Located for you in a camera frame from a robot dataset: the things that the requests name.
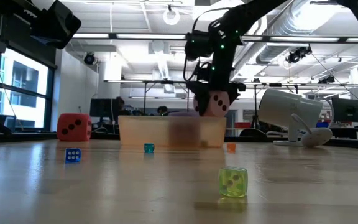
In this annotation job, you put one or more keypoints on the small green translucent die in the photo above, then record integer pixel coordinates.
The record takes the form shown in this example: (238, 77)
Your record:
(232, 182)

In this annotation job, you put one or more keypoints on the black ceiling spotlight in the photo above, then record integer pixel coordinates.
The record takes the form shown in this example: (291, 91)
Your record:
(89, 58)

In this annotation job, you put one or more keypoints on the small orange die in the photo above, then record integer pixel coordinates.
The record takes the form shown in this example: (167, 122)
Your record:
(231, 147)

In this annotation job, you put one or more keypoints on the large red foam die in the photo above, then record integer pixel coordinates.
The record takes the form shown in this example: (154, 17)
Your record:
(73, 127)

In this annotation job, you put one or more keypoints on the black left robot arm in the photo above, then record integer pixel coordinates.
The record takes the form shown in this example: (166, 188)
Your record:
(5, 18)

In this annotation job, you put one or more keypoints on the large pink foam die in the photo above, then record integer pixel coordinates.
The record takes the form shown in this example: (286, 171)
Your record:
(219, 104)

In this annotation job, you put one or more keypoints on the black overhead light bar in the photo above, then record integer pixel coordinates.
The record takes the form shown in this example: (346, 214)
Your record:
(154, 36)

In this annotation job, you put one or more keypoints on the small blue die white pips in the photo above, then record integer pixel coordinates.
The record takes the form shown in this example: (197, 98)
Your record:
(72, 155)

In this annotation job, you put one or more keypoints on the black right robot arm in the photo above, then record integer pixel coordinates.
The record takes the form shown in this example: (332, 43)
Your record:
(228, 56)

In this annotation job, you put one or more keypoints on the orange translucent plastic bin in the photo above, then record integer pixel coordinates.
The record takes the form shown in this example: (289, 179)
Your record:
(145, 130)

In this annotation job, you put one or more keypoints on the black monitor on arm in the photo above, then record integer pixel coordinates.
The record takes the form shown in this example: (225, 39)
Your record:
(346, 109)

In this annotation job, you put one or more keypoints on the person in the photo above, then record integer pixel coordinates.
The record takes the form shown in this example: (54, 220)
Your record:
(121, 104)
(162, 109)

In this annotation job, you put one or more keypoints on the black ceiling camera cluster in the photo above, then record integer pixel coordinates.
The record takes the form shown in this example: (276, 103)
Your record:
(297, 55)

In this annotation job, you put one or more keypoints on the black desk monitor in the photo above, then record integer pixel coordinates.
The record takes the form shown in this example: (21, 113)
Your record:
(104, 108)

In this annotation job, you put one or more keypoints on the white oval puck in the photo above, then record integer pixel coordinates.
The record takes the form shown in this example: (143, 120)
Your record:
(317, 137)

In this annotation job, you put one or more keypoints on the small teal die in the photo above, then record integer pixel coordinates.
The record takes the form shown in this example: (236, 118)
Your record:
(149, 148)

